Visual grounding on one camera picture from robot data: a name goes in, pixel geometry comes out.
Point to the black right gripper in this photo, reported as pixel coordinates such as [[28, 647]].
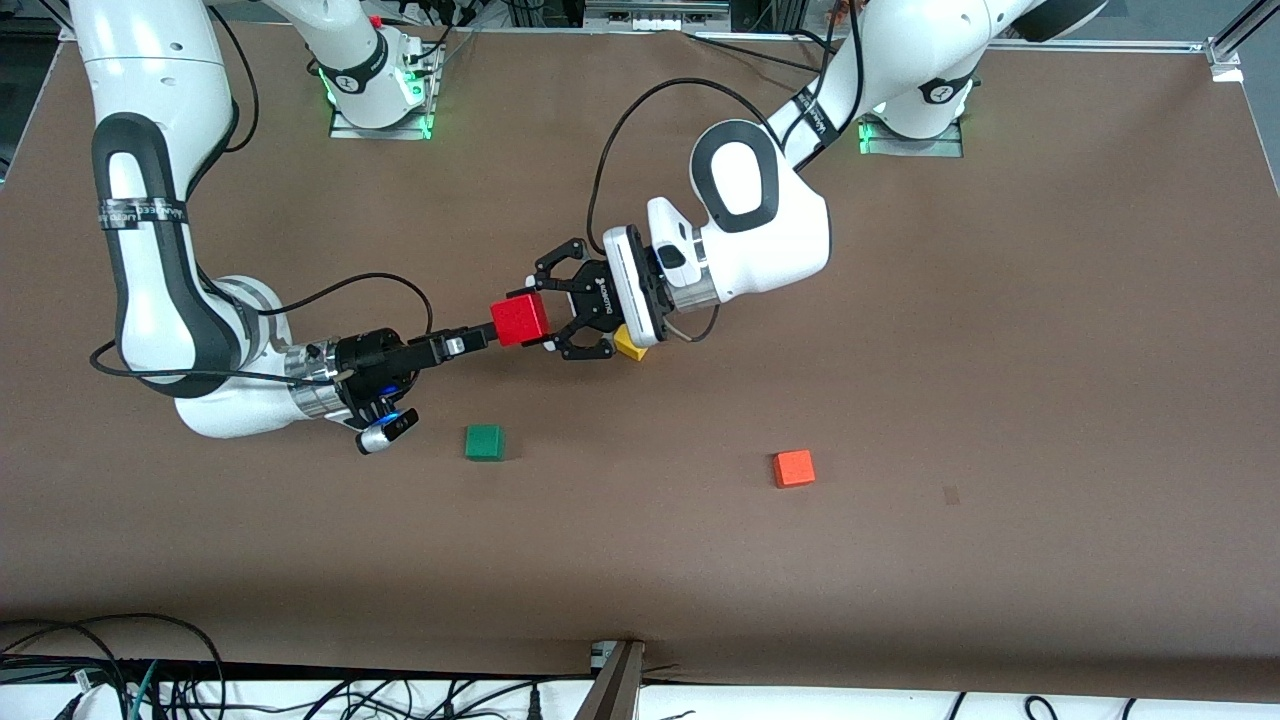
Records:
[[368, 360]]

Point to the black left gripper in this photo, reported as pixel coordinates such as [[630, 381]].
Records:
[[597, 297]]

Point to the red wooden block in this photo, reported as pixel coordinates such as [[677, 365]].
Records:
[[520, 320]]

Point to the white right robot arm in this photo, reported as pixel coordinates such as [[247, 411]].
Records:
[[150, 300]]

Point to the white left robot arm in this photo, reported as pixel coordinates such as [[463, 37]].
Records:
[[770, 250]]

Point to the yellow wooden block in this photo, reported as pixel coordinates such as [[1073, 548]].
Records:
[[632, 348]]

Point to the green wooden block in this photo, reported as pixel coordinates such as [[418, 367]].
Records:
[[484, 443]]

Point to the orange wooden block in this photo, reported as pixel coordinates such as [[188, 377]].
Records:
[[794, 469]]

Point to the brown table cover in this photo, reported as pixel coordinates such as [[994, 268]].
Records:
[[640, 560]]

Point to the white power strip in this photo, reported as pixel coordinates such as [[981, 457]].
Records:
[[655, 15]]

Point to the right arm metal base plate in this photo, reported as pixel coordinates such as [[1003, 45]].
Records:
[[378, 132]]

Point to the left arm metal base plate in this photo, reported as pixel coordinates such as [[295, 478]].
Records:
[[910, 148]]

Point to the metal camera stand bracket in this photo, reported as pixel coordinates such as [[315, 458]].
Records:
[[612, 685]]

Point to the aluminium frame rail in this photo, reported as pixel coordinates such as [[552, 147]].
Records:
[[1150, 45]]

